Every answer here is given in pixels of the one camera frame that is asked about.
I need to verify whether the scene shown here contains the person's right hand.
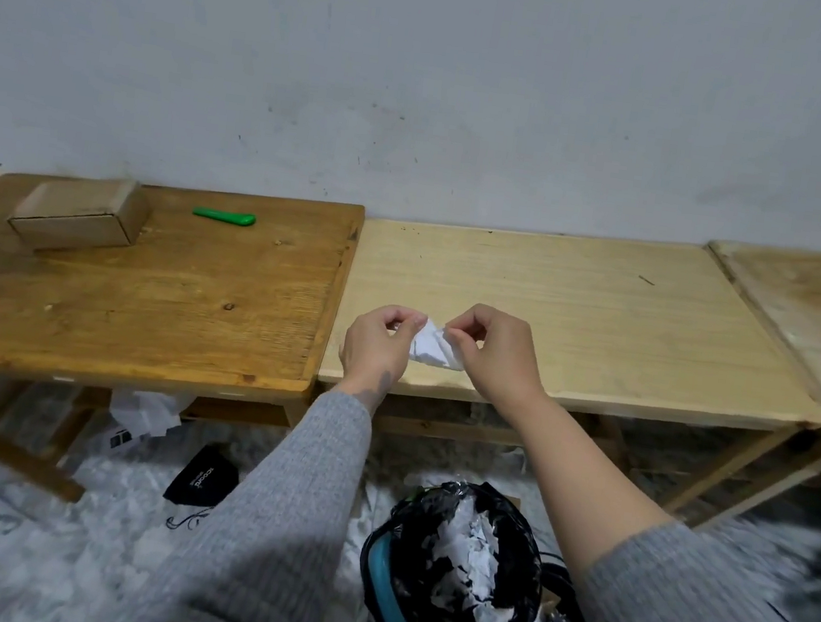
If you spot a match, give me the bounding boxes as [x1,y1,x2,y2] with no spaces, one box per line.
[435,300,559,419]

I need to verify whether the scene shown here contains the person's left hand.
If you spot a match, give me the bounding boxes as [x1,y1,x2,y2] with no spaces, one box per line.
[334,300,431,418]

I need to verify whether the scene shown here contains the person's right forearm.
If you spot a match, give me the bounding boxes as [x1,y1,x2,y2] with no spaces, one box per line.
[474,387,821,622]

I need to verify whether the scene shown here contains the person's left forearm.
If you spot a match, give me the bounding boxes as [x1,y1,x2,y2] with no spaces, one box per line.
[110,352,394,622]

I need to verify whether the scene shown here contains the light wooden table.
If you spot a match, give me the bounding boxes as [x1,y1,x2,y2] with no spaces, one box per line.
[304,200,821,549]

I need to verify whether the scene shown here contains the black bin bag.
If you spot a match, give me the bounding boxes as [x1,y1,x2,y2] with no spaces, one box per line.
[371,471,558,622]

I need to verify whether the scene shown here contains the torn white paper scraps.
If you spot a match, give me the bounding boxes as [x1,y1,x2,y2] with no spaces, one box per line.
[415,490,531,622]

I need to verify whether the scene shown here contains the green utility knife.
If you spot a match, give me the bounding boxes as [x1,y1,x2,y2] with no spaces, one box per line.
[192,206,258,229]

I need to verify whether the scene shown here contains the black fabric pouch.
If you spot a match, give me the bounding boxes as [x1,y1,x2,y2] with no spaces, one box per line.
[162,438,245,515]

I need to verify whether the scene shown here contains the blue trash bin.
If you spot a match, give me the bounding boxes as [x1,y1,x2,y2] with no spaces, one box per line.
[351,516,478,622]

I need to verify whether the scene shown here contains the dark brown wooden table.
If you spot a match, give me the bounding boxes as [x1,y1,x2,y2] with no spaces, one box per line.
[0,160,368,582]

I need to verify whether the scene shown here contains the white crumpled paper sheets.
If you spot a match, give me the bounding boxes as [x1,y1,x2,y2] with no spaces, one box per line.
[103,385,186,453]

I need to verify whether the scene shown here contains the brown cardboard box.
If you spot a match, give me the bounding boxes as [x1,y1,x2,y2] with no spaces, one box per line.
[3,164,156,266]

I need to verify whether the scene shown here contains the pale rough wooden table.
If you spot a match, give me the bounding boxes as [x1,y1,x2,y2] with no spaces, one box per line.
[685,235,821,454]

